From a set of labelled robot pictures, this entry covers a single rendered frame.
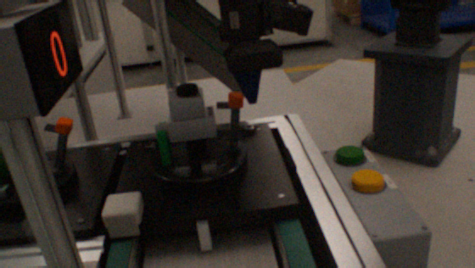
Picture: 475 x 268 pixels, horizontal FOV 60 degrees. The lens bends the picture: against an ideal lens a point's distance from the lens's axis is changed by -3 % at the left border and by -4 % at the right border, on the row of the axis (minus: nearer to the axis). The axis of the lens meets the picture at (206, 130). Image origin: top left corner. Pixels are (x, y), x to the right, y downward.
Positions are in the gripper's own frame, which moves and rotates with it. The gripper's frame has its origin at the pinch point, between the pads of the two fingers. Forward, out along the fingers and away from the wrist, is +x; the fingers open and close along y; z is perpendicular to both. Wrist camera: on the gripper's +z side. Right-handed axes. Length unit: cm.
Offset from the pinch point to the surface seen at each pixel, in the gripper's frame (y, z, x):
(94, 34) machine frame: 163, -62, 20
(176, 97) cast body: -1.0, -9.9, 0.6
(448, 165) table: 8.3, 34.3, 23.8
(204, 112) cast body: -2.1, -6.6, 2.9
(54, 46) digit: -19.5, -17.3, -12.0
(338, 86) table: 54, 29, 24
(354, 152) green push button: -2.0, 13.6, 12.2
